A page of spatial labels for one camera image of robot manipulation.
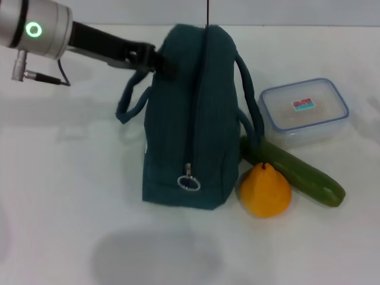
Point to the orange pear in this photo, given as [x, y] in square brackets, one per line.
[265, 193]

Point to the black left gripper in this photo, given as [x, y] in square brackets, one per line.
[112, 47]

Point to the green cucumber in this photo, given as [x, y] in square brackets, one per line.
[308, 178]

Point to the clear blue-rimmed plastic container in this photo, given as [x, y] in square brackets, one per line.
[302, 112]

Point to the teal fabric zipper bag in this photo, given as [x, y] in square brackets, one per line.
[193, 118]

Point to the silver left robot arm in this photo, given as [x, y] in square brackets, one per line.
[32, 26]

